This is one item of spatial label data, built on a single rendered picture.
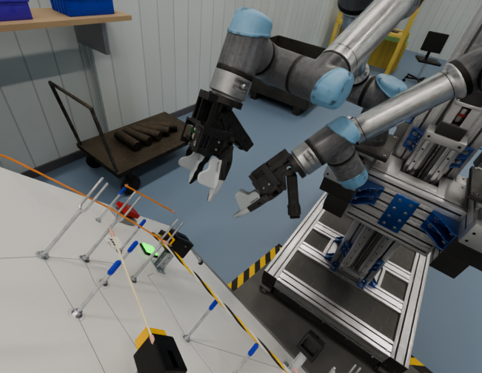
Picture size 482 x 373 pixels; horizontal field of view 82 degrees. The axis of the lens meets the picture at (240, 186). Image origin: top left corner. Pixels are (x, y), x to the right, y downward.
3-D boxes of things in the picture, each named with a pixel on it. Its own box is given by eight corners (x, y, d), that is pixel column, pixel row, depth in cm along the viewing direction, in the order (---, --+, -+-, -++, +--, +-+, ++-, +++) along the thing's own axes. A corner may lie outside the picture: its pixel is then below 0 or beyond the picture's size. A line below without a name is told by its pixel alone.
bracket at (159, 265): (165, 274, 63) (178, 257, 63) (157, 272, 62) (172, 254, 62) (157, 262, 66) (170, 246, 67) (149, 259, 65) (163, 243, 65)
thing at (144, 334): (137, 351, 30) (149, 336, 30) (133, 340, 31) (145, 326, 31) (157, 353, 32) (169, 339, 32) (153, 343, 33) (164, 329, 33)
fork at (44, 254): (34, 250, 40) (98, 174, 40) (46, 252, 41) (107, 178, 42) (38, 260, 39) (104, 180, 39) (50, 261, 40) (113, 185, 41)
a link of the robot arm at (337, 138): (368, 146, 65) (355, 118, 60) (327, 173, 67) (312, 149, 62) (351, 133, 71) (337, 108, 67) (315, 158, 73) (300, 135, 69)
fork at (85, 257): (77, 254, 46) (131, 189, 47) (86, 256, 48) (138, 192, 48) (81, 263, 45) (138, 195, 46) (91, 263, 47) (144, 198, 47)
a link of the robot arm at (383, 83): (387, 124, 100) (406, 88, 91) (353, 110, 106) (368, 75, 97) (397, 116, 108) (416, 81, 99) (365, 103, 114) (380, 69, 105)
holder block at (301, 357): (305, 369, 73) (328, 340, 73) (296, 382, 62) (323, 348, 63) (291, 354, 75) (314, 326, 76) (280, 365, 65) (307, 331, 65)
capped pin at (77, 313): (77, 308, 36) (119, 256, 36) (84, 317, 36) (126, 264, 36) (68, 311, 34) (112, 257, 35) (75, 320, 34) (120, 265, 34)
